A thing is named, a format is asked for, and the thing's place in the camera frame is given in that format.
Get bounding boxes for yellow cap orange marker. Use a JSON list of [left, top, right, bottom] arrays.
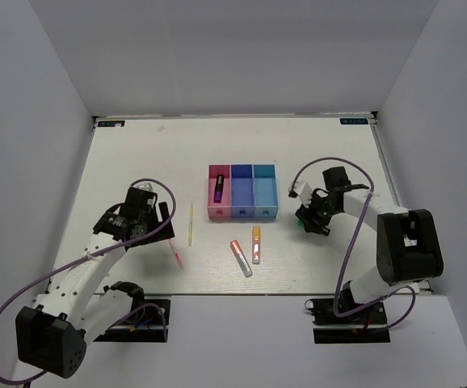
[[252, 226, 261, 264]]

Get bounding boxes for yellow gel pen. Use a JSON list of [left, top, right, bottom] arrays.
[[187, 202, 194, 247]]

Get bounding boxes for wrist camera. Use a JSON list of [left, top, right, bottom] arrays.
[[288, 181, 313, 207], [129, 182, 155, 195]]

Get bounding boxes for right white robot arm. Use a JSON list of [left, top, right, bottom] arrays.
[[288, 167, 444, 324]]

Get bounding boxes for pink gel pen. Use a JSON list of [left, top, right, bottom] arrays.
[[168, 238, 183, 270]]

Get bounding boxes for right blue table label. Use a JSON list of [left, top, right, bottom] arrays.
[[339, 117, 368, 125]]

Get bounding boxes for dark blue drawer box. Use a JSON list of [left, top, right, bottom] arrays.
[[230, 164, 255, 218]]

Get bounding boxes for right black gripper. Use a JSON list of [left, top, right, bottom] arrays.
[[296, 189, 341, 235]]

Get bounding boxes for orange cap grey marker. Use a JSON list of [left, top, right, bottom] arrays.
[[230, 240, 253, 278]]

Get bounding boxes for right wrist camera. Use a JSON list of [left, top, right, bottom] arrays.
[[288, 181, 313, 207]]

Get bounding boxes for purple cap black highlighter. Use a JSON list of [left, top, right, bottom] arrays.
[[213, 174, 225, 204]]

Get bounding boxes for left blue table label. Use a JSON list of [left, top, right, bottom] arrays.
[[97, 120, 125, 128]]

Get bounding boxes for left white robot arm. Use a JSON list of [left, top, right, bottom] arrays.
[[15, 179, 175, 378]]

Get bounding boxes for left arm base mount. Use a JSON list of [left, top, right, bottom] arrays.
[[95, 298, 171, 344]]

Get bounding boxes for light blue drawer box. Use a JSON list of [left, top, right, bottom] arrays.
[[253, 164, 279, 220]]

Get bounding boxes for blue table label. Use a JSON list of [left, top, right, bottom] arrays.
[[97, 120, 125, 128], [339, 117, 368, 125]]

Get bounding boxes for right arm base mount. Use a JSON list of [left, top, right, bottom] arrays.
[[304, 298, 391, 345]]

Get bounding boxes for pink drawer box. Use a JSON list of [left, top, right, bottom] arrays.
[[208, 164, 232, 221]]

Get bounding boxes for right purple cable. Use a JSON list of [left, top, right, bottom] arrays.
[[286, 156, 419, 333]]

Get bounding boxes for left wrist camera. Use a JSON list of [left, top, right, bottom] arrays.
[[129, 182, 155, 195]]

